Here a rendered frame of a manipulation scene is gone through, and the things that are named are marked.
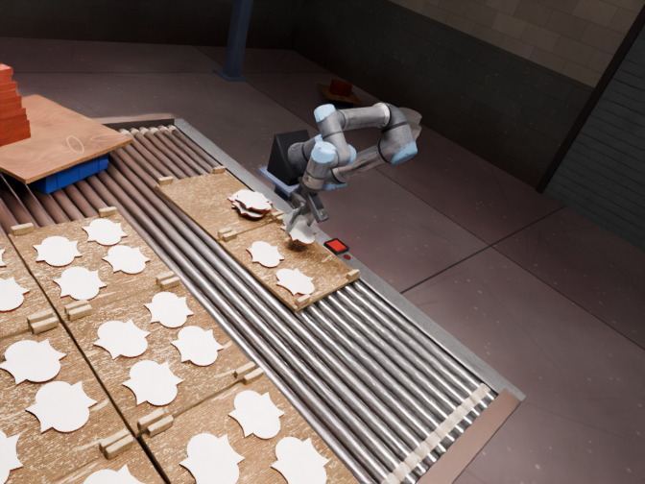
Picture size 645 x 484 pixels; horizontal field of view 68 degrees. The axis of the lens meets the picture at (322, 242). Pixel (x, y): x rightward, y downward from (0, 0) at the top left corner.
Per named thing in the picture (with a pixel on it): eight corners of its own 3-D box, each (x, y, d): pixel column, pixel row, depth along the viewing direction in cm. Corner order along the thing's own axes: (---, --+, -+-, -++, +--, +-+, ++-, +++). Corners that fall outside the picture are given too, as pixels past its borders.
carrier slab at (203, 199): (224, 173, 218) (225, 170, 217) (284, 220, 200) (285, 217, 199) (155, 187, 194) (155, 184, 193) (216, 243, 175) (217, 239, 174)
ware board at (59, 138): (37, 98, 207) (36, 94, 206) (132, 142, 198) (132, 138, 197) (-86, 127, 166) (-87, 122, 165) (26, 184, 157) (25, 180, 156)
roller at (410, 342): (164, 133, 245) (165, 124, 242) (485, 409, 151) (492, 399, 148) (155, 133, 241) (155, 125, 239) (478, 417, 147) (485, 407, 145)
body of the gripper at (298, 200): (299, 200, 180) (310, 174, 173) (315, 214, 176) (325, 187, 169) (285, 204, 175) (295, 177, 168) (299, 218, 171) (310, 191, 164)
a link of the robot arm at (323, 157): (343, 151, 161) (326, 154, 155) (332, 178, 167) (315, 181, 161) (327, 138, 164) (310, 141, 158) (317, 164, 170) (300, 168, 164)
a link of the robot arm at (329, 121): (404, 94, 196) (326, 101, 162) (413, 120, 197) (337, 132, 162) (383, 106, 204) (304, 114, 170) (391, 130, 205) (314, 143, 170)
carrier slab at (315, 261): (285, 221, 199) (286, 218, 199) (359, 278, 181) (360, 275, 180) (218, 244, 175) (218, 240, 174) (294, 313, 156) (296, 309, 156)
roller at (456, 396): (155, 133, 241) (155, 125, 238) (478, 417, 147) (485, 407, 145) (146, 134, 238) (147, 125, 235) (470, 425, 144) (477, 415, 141)
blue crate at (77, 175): (51, 139, 202) (49, 117, 196) (110, 168, 196) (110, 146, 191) (-20, 162, 177) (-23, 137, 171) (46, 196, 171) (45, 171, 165)
